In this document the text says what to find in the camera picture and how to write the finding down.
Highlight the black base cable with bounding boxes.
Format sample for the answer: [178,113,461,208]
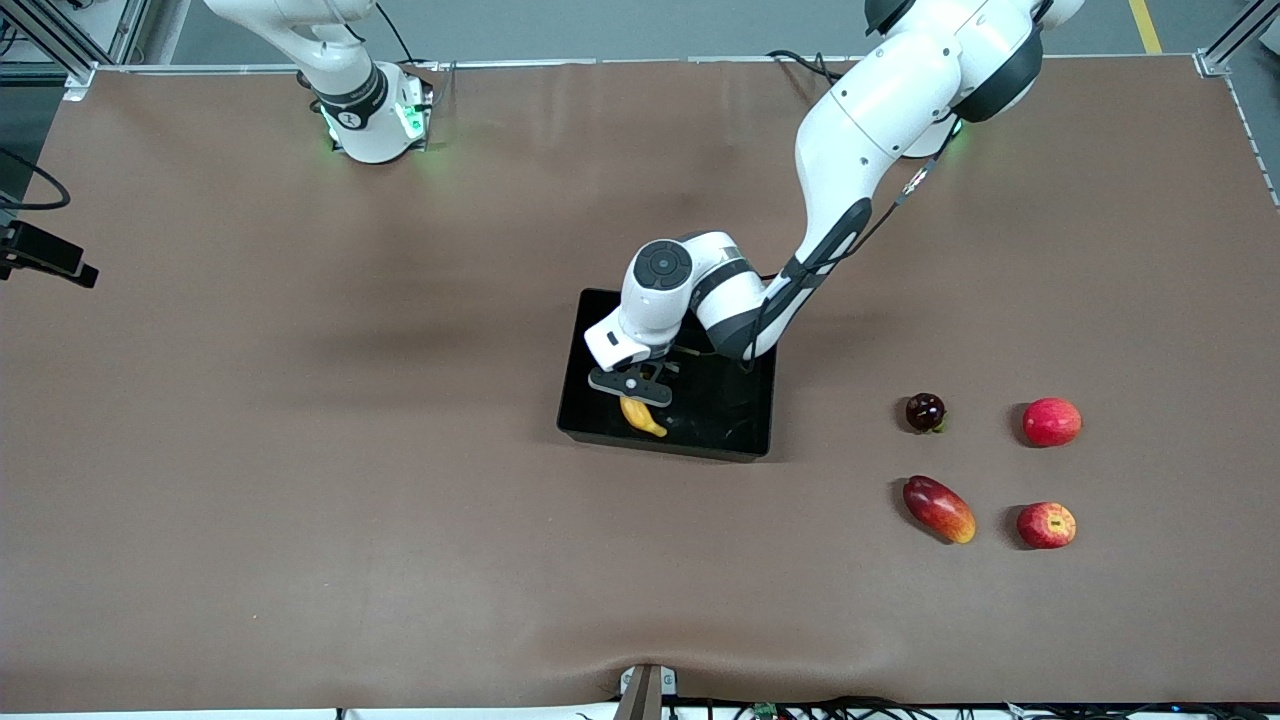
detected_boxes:
[375,0,419,66]
[766,48,851,86]

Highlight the large table cover mat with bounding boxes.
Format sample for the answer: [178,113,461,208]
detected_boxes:
[0,55,1280,713]

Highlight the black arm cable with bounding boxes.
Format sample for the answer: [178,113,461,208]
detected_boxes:
[742,115,961,373]
[0,148,71,211]

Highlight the black plastic box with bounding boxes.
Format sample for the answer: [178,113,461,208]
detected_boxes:
[556,288,779,463]

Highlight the yellow banana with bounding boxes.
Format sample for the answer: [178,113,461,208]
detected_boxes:
[619,396,669,439]

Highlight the black left base cable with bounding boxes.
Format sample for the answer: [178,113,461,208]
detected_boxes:
[766,48,851,86]

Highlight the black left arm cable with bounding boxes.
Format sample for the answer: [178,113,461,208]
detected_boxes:
[742,115,961,373]

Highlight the red yellow striped apple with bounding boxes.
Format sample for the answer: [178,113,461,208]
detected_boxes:
[1016,501,1078,550]

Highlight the red orange mango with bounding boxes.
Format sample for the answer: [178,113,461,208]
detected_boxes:
[902,475,978,545]

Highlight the black right base cable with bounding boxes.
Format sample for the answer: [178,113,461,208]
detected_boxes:
[375,0,419,66]

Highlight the aluminium frame post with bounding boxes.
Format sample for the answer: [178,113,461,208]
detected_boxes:
[0,0,151,101]
[1195,0,1280,79]

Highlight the plain red round peach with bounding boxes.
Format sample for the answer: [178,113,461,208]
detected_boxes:
[1021,396,1084,448]

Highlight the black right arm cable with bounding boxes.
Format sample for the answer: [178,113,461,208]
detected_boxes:
[0,148,71,211]

